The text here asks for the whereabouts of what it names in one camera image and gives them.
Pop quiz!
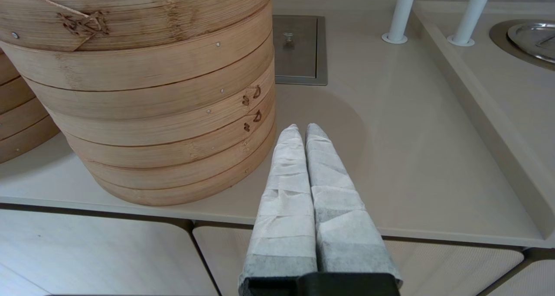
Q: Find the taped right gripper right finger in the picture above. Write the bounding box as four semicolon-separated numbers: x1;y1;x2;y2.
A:
305;123;403;283

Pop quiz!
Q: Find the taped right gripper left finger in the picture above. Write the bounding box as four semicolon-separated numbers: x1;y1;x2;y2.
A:
238;124;318;289

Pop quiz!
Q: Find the round stainless steel pot lid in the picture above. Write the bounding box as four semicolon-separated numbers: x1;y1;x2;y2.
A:
507;23;555;65

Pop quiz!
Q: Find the thin white metal pole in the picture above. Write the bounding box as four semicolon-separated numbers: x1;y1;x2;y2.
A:
382;0;419;44
447;0;496;47

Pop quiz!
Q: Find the square metal lid with knob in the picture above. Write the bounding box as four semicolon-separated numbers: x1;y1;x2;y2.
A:
272;14;328;86

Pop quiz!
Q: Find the small bamboo steamer stack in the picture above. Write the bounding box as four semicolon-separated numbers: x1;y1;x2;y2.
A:
0;49;61;164

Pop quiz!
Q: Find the white cabinet front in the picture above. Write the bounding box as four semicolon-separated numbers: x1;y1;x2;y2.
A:
0;205;555;296

